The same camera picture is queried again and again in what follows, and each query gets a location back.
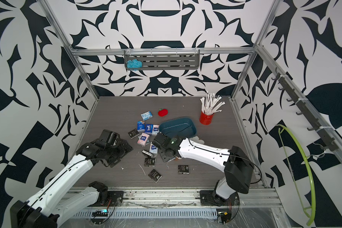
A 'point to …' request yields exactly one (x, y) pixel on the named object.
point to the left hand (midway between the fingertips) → (126, 150)
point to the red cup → (205, 119)
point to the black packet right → (183, 169)
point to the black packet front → (155, 175)
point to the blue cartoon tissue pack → (140, 126)
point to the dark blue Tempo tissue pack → (148, 128)
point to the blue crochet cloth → (134, 64)
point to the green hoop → (309, 174)
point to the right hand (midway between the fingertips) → (165, 151)
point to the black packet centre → (147, 153)
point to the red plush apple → (163, 112)
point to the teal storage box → (184, 128)
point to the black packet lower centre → (151, 162)
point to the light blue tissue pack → (147, 115)
